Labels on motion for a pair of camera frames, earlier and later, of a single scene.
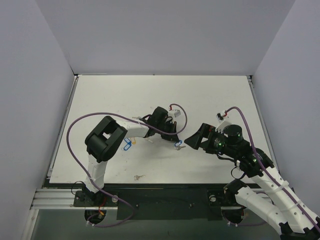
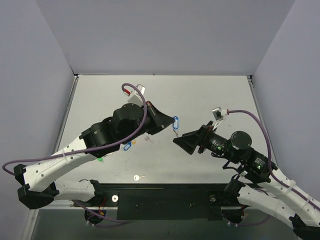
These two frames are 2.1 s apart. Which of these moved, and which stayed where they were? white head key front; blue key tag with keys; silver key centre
Moved: blue key tag with keys
Stayed: white head key front; silver key centre
